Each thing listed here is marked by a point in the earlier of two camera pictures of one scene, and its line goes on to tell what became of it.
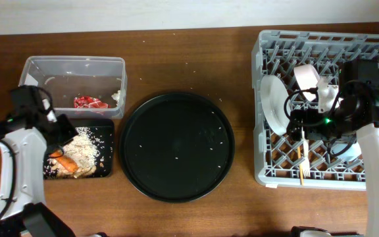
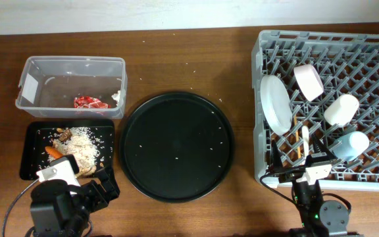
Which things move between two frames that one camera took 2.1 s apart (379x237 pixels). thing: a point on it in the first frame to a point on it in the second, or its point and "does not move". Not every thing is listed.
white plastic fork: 306,162 does not move
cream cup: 358,86 to 314,172
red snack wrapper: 86,102 does not move
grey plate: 274,95 does not move
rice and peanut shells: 84,148 does not move
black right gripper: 310,130 to 289,174
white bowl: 307,78 does not move
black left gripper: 73,130 to 101,200
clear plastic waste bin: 80,87 does not move
